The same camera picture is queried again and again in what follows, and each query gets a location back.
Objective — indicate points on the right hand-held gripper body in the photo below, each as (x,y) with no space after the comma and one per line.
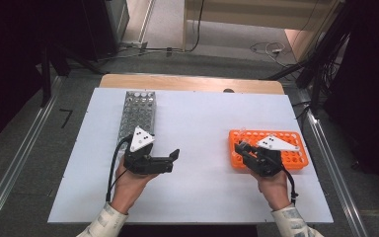
(265,163)

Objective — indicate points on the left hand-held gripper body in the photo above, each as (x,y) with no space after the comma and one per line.
(141,164)

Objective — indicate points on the orange test tube rack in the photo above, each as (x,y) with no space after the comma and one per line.
(292,166)

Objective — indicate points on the metal test tube rack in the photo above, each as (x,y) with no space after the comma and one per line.
(138,112)

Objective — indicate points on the person's left hand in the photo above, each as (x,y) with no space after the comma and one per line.
(128,187)

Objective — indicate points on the person's right hand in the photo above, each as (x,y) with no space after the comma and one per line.
(274,191)

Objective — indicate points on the white board sheet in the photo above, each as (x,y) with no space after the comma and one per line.
(194,131)

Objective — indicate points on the wooden table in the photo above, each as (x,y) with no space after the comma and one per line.
(177,84)

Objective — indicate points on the grey power strip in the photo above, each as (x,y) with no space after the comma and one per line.
(133,44)

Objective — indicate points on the black metal stand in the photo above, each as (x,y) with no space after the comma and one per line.
(46,82)

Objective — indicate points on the black curtain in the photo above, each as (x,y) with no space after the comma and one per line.
(375,98)
(13,65)

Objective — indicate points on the light wooden furniture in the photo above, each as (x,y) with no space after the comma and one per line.
(243,13)

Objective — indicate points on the light metal strip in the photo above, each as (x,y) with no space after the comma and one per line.
(145,19)

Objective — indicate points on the dark grey cabinet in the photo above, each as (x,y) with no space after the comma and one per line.
(105,26)

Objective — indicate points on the metal floor rail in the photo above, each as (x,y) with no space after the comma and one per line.
(330,161)
(32,131)

